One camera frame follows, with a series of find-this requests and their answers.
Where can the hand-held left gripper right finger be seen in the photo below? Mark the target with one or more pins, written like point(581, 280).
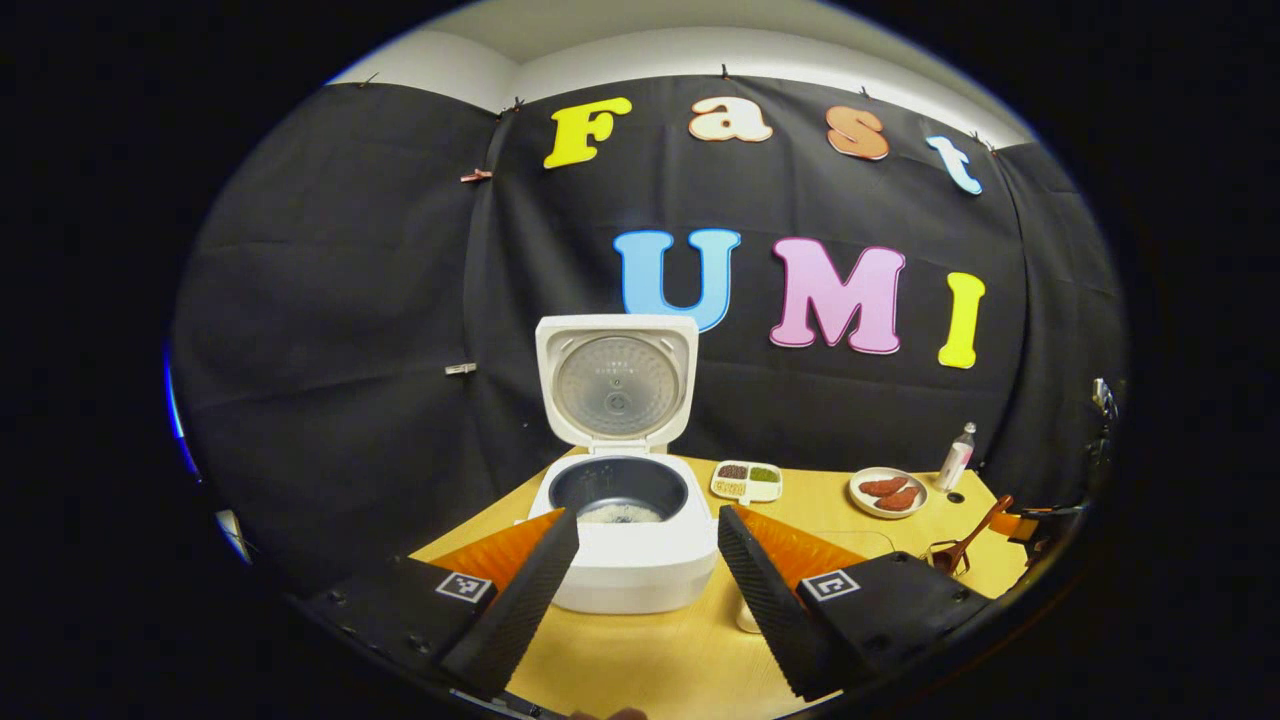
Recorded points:
point(770, 610)

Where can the black backdrop cloth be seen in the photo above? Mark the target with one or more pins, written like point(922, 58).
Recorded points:
point(350, 300)

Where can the red-brown meat piece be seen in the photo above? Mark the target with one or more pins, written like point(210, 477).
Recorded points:
point(883, 487)
point(900, 499)

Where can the clear bottle with pink label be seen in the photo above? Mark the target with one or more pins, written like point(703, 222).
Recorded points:
point(955, 462)

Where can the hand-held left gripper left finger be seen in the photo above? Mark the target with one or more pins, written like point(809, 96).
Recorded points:
point(515, 610)

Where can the round white plate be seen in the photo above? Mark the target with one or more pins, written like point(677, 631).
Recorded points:
point(862, 503)

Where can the white cloth clip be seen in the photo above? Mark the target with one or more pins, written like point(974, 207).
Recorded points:
point(461, 368)

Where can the white rice heap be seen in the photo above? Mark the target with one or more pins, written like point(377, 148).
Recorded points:
point(620, 513)

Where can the white rice cooker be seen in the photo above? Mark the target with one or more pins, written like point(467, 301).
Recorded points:
point(640, 580)

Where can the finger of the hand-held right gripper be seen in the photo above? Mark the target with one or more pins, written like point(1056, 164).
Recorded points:
point(1018, 525)

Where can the brown wooden spoon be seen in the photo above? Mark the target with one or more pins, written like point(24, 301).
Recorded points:
point(975, 535)

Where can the white divided grain dish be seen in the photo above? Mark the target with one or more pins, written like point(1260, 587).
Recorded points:
point(746, 482)

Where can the pink cloth clip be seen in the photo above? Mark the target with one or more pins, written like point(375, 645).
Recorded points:
point(476, 175)

